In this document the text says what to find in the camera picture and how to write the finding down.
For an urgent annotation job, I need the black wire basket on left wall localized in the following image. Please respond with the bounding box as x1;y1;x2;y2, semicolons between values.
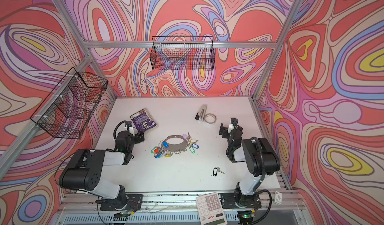
30;68;108;140

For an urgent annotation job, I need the clear tape roll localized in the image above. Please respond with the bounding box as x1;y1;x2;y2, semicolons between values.
204;114;217;125

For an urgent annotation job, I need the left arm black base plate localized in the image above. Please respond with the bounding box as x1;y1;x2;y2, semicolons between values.
98;194;144;212

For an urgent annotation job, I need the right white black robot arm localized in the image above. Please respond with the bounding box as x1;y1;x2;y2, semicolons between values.
219;118;281;208

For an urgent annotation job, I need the small white card tag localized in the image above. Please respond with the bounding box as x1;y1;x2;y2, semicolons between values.
274;191;283;206

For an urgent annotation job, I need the black wire basket on back wall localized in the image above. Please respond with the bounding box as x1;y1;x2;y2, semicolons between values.
150;35;216;71

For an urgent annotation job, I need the white pink calculator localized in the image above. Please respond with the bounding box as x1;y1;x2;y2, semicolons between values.
196;193;228;225

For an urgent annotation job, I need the silver black stapler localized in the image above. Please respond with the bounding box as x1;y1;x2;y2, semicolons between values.
195;104;207;123

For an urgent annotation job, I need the large keyring with coloured keys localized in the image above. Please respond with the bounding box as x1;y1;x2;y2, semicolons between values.
151;133;200;159

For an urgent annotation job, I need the black wire basket on wall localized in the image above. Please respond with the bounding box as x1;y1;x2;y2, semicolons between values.
150;35;216;71
30;68;108;140

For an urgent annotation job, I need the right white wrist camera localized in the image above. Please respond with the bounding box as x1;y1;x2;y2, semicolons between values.
228;118;239;133

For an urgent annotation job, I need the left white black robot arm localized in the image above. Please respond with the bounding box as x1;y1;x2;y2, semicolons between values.
57;121;145;211

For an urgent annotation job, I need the key with black tag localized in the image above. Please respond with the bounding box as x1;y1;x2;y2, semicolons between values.
213;167;225;177

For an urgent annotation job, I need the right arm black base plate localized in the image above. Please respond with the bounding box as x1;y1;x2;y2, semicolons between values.
219;192;262;210

